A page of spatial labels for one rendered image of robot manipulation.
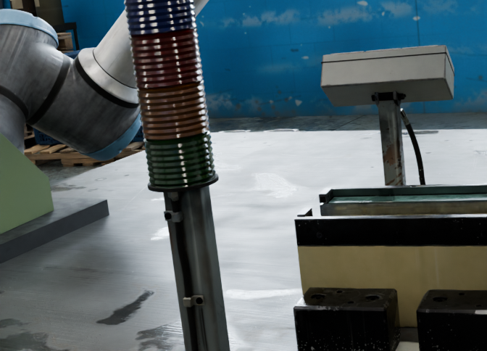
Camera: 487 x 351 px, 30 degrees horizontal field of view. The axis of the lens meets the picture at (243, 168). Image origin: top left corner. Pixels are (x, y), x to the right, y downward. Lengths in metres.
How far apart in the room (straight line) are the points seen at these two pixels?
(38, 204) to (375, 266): 0.78
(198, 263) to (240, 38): 6.95
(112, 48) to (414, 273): 0.86
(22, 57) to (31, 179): 0.22
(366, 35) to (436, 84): 5.99
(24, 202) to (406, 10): 5.67
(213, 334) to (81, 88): 0.94
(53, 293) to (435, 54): 0.62
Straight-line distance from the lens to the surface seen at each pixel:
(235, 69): 7.80
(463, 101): 7.02
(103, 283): 1.32
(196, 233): 0.81
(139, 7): 0.77
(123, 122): 1.74
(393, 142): 1.27
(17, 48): 1.69
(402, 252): 1.02
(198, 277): 0.82
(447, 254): 1.01
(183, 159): 0.78
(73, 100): 1.71
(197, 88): 0.78
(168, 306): 1.19
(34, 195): 1.64
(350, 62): 1.25
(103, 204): 1.69
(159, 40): 0.77
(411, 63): 1.23
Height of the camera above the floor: 1.21
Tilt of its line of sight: 12 degrees down
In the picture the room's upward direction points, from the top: 7 degrees counter-clockwise
